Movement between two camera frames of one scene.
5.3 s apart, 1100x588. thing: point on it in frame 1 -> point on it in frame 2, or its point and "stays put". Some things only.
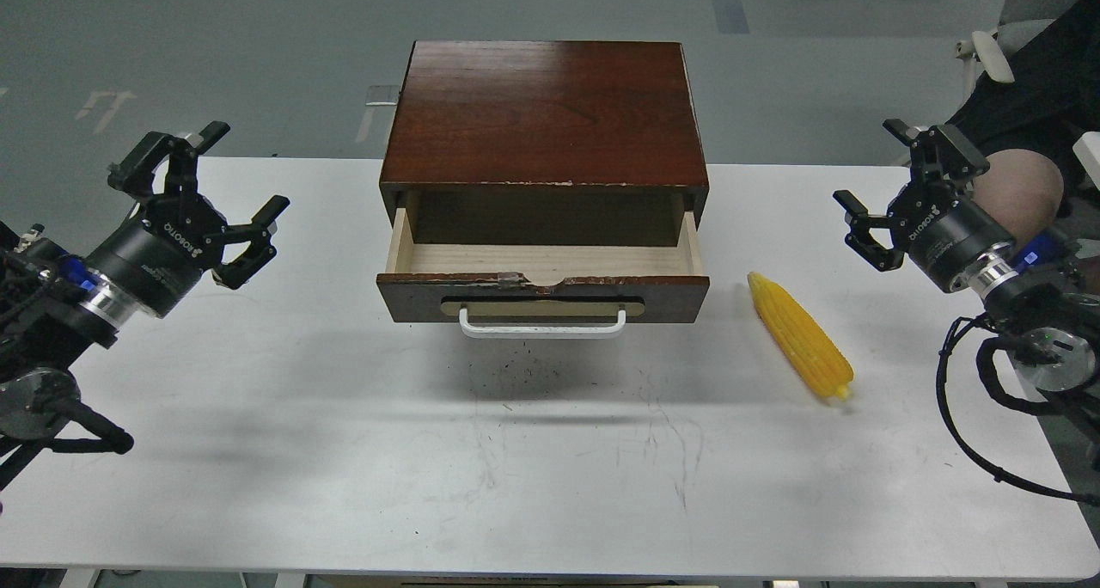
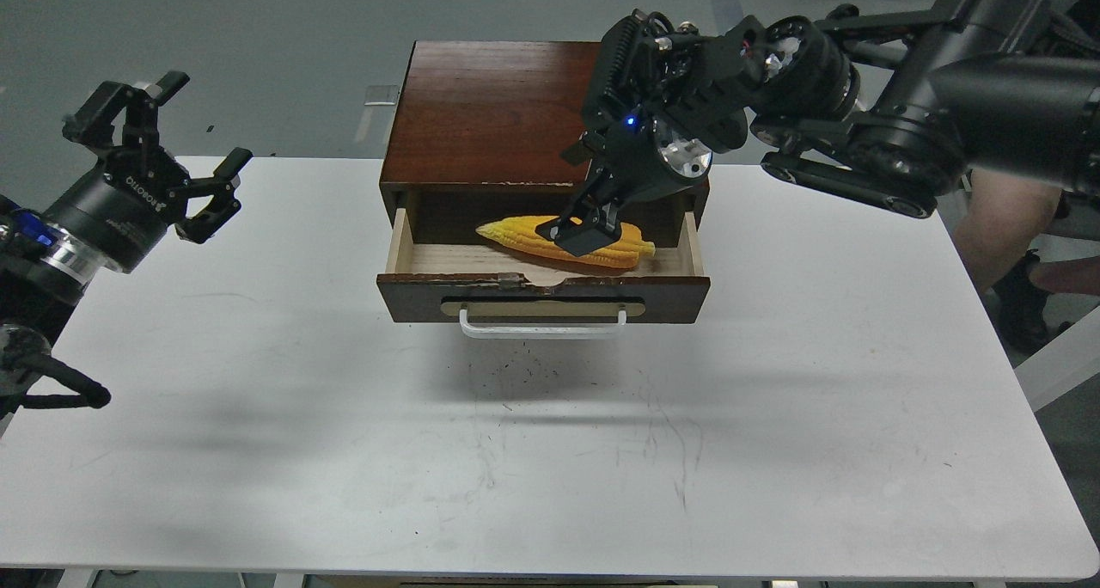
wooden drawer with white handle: x=542 y=291 stays put
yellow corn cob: x=827 y=367 -> x=624 y=253
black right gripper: x=942 y=233 -> x=634 y=166
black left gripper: x=158 y=254 -> x=116 y=217
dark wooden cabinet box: x=545 y=143 stays put
